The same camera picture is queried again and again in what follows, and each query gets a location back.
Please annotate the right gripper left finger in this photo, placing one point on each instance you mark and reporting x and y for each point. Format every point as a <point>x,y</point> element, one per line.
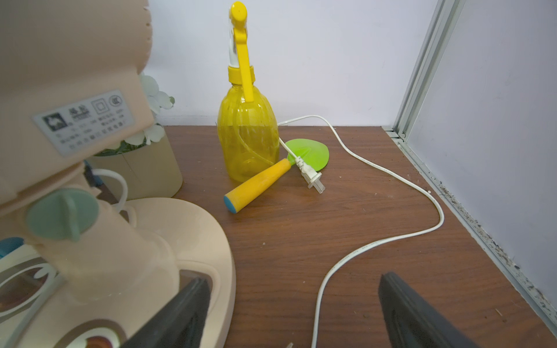
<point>180,323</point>

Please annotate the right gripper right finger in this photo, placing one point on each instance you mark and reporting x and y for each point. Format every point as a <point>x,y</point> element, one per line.
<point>413,322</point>

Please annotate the large beige desk fan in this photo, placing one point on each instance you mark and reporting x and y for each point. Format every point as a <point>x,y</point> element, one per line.
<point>70,88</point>

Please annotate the white flower beige pot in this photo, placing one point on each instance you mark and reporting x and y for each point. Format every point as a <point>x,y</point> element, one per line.
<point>146,161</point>

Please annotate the yellow handle green tool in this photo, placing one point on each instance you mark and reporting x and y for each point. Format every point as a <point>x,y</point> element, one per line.
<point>308,155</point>

